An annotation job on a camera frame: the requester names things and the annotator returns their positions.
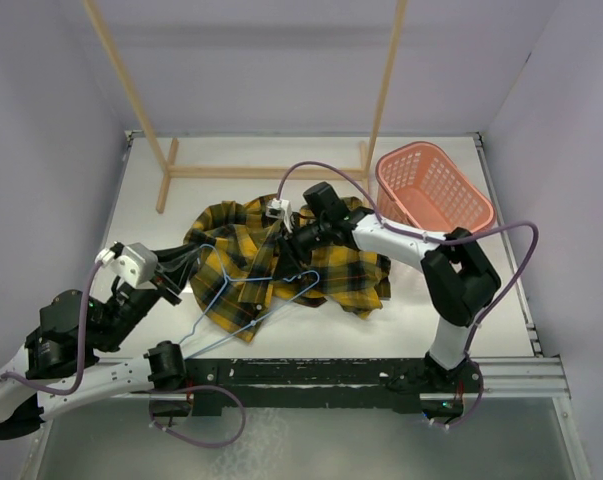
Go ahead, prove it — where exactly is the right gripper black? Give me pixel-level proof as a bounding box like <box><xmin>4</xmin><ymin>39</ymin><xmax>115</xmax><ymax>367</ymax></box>
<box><xmin>274</xmin><ymin>217</ymin><xmax>332</xmax><ymax>280</ymax></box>

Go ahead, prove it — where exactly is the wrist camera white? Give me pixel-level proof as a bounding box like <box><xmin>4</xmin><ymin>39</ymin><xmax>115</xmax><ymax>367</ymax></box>
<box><xmin>95</xmin><ymin>242</ymin><xmax>158</xmax><ymax>288</ymax></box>
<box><xmin>265</xmin><ymin>198</ymin><xmax>294</xmax><ymax>233</ymax></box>

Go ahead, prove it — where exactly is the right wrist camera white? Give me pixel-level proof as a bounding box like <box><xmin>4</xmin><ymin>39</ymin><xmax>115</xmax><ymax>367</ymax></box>
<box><xmin>265</xmin><ymin>198</ymin><xmax>294</xmax><ymax>233</ymax></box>

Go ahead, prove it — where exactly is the blue wire hanger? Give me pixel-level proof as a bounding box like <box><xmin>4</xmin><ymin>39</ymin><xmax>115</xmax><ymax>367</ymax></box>
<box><xmin>178</xmin><ymin>243</ymin><xmax>320</xmax><ymax>358</ymax></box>

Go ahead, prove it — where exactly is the yellow black plaid shirt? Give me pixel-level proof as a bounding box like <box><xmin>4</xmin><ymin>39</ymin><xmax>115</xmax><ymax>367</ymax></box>
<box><xmin>184</xmin><ymin>195</ymin><xmax>391</xmax><ymax>343</ymax></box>

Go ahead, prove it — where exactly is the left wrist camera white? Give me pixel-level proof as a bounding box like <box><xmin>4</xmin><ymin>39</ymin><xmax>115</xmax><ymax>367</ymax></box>
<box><xmin>95</xmin><ymin>242</ymin><xmax>158</xmax><ymax>288</ymax></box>

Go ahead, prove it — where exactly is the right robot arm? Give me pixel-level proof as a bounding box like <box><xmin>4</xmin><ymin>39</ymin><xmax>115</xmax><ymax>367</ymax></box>
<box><xmin>266</xmin><ymin>182</ymin><xmax>501</xmax><ymax>391</ymax></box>

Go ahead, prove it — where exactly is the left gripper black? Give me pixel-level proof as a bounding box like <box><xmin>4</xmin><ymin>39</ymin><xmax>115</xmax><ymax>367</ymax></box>
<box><xmin>96</xmin><ymin>241</ymin><xmax>203</xmax><ymax>351</ymax></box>

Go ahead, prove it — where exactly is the pink plastic basket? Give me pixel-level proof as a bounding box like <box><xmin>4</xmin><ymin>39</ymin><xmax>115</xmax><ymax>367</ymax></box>
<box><xmin>375</xmin><ymin>141</ymin><xmax>495</xmax><ymax>233</ymax></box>

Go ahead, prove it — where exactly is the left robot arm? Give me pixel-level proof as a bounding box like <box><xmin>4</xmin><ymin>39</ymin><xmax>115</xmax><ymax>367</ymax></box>
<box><xmin>0</xmin><ymin>242</ymin><xmax>198</xmax><ymax>441</ymax></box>

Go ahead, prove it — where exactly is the wooden clothes rack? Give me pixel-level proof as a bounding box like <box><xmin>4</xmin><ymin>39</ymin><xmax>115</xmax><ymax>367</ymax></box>
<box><xmin>82</xmin><ymin>0</ymin><xmax>409</xmax><ymax>214</ymax></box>

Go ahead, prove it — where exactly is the aluminium rail frame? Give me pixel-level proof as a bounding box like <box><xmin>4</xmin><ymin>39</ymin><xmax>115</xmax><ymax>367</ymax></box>
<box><xmin>38</xmin><ymin>130</ymin><xmax>567</xmax><ymax>401</ymax></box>

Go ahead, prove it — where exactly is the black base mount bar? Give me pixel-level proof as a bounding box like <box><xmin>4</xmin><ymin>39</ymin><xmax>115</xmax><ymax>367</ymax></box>
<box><xmin>185</xmin><ymin>358</ymin><xmax>482</xmax><ymax>419</ymax></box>

